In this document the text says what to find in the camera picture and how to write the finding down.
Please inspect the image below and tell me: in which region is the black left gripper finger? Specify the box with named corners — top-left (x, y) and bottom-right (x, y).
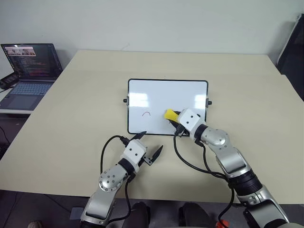
top-left (130, 131), bottom-right (147, 142)
top-left (150, 145), bottom-right (164, 165)

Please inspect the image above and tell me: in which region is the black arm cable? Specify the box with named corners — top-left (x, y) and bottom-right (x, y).
top-left (100, 135), bottom-right (133, 226)
top-left (173, 132), bottom-right (236, 225)

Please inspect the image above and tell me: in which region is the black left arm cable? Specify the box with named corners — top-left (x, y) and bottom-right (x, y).
top-left (100, 135), bottom-right (133, 226)

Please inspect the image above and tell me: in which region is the black panel with white edge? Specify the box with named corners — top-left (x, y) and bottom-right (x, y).
top-left (276, 13), bottom-right (304, 77)

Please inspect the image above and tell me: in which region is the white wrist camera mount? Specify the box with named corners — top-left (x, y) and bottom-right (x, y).
top-left (120, 139), bottom-right (147, 172)
top-left (178, 108), bottom-right (207, 140)

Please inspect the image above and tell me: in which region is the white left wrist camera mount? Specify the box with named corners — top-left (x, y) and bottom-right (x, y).
top-left (120, 139), bottom-right (147, 172)

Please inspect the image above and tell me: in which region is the black-framed whiteboard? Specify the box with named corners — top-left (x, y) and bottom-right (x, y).
top-left (123, 78), bottom-right (213, 136)

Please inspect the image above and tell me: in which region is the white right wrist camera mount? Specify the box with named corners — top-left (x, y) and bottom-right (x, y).
top-left (178, 108), bottom-right (207, 140)

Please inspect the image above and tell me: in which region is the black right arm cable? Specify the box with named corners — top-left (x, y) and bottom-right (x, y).
top-left (173, 132), bottom-right (236, 225)

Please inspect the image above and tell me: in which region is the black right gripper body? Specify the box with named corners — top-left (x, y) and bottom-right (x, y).
top-left (169, 118), bottom-right (190, 138)

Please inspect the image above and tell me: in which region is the small black device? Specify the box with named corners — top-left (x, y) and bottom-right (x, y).
top-left (0, 73), bottom-right (19, 91)

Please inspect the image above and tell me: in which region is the open grey laptop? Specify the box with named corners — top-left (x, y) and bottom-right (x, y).
top-left (0, 43), bottom-right (63, 111)

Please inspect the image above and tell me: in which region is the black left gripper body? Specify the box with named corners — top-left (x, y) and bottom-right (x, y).
top-left (137, 147), bottom-right (154, 167)

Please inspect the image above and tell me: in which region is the yellow eraser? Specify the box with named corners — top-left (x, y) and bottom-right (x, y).
top-left (163, 109), bottom-right (179, 122)

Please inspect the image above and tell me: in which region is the thin black floor cable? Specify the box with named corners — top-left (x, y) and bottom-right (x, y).
top-left (0, 125), bottom-right (10, 147)

